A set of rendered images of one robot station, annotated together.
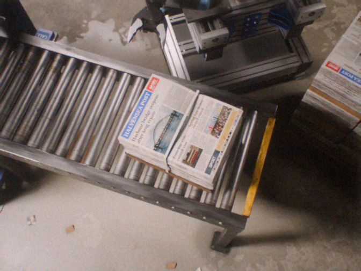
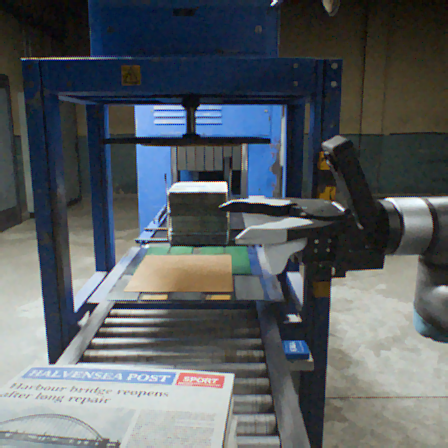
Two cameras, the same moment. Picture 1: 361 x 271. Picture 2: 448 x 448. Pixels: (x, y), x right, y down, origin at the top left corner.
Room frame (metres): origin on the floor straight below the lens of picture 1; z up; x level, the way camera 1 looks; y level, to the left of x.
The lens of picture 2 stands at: (0.57, -0.38, 1.34)
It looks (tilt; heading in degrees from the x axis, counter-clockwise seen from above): 12 degrees down; 70
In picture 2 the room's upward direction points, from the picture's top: straight up
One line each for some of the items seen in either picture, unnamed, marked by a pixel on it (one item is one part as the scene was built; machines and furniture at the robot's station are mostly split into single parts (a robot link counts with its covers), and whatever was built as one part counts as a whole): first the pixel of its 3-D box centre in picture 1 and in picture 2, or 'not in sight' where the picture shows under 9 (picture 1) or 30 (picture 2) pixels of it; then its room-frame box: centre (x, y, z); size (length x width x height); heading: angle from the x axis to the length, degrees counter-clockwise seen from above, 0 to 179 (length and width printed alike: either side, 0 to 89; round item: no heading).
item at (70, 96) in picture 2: not in sight; (190, 86); (1.04, 1.26, 1.50); 0.94 x 0.68 x 0.10; 160
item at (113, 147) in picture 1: (122, 123); not in sight; (0.67, 0.24, 0.77); 0.47 x 0.05 x 0.05; 160
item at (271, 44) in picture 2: not in sight; (189, 43); (1.04, 1.26, 1.65); 0.60 x 0.45 x 0.20; 160
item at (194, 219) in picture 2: not in sight; (200, 211); (1.24, 1.79, 0.93); 0.38 x 0.30 x 0.26; 70
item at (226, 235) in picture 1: (226, 235); not in sight; (0.23, -0.21, 0.34); 0.06 x 0.06 x 0.68; 70
